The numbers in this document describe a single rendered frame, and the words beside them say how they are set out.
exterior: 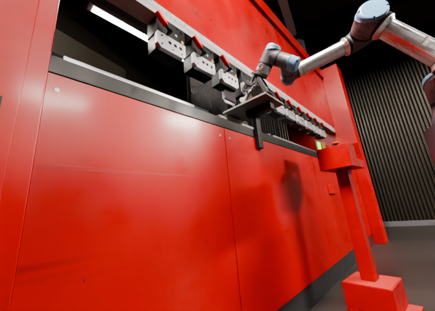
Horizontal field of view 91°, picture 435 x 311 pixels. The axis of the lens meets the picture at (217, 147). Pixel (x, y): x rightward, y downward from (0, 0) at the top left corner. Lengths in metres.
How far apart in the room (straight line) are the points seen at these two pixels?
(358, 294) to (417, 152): 3.82
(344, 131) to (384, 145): 1.76
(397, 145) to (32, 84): 4.85
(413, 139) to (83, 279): 4.87
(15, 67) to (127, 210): 0.35
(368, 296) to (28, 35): 1.45
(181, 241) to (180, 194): 0.13
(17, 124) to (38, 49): 0.15
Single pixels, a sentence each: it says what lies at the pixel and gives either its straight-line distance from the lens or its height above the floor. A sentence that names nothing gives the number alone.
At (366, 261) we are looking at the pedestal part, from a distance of 1.37.
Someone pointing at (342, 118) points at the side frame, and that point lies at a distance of 3.25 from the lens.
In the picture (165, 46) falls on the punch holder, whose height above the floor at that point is 1.19.
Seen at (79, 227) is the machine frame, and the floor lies 0.49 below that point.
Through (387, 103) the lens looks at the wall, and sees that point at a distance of 5.11.
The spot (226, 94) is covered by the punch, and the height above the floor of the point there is 1.13.
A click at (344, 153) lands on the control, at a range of 1.28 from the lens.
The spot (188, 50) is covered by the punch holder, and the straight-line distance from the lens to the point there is 1.19.
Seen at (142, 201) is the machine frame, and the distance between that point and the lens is 0.61.
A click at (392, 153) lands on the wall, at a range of 4.87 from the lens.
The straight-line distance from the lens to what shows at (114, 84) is 0.67.
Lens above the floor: 0.50
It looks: 16 degrees up
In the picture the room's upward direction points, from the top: 5 degrees counter-clockwise
